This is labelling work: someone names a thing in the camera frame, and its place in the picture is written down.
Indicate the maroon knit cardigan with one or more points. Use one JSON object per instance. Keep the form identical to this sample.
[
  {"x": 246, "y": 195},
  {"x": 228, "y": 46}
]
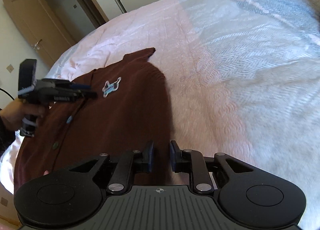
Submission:
[{"x": 125, "y": 109}]

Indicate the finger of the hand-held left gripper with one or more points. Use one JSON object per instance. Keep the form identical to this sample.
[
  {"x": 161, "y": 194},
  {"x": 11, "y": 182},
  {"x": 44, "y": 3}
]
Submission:
[
  {"x": 75, "y": 86},
  {"x": 86, "y": 94}
]

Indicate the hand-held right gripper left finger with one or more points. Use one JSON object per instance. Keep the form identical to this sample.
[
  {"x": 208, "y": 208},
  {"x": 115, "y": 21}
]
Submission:
[{"x": 150, "y": 156}]

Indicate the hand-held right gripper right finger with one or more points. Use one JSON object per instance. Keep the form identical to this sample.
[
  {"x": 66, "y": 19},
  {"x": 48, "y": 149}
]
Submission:
[{"x": 173, "y": 158}]

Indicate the low beige wall socket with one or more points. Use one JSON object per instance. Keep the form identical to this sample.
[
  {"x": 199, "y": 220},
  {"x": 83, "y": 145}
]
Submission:
[{"x": 3, "y": 201}]

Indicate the beige light switch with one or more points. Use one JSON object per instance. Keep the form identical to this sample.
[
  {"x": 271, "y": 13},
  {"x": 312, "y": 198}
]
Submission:
[{"x": 10, "y": 68}]

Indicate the bed with pink-grey quilt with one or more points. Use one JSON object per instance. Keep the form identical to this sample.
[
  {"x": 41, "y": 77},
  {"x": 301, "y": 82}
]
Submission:
[{"x": 225, "y": 69}]

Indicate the wooden door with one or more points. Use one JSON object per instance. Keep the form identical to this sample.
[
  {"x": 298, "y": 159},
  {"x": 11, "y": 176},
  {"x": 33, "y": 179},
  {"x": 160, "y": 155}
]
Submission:
[{"x": 32, "y": 24}]

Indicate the person's left hand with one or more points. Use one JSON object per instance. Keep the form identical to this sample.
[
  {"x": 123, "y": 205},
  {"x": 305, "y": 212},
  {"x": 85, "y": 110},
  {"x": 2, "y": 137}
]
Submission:
[{"x": 15, "y": 114}]

